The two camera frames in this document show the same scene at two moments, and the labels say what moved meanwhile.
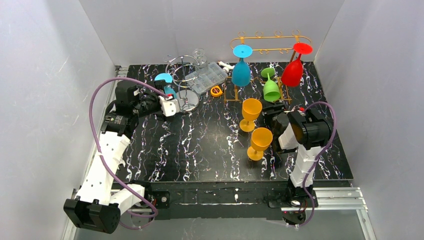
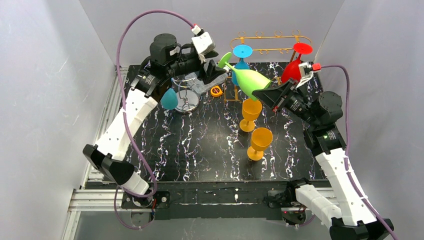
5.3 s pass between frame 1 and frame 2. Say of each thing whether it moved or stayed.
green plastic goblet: moved
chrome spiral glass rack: stayed
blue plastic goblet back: stayed
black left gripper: moved
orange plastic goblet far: stayed
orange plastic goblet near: stayed
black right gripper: moved
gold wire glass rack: stayed
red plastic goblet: stayed
